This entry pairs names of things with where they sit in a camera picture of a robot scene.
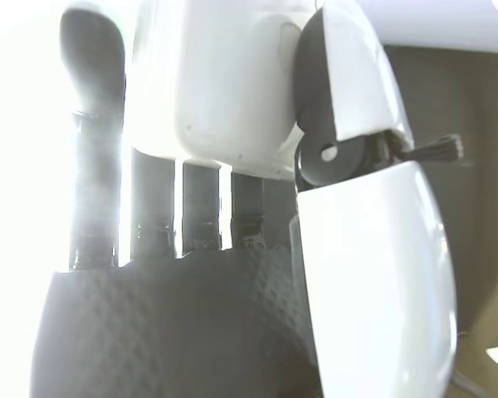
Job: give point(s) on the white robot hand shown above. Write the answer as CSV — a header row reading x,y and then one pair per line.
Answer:
x,y
170,331

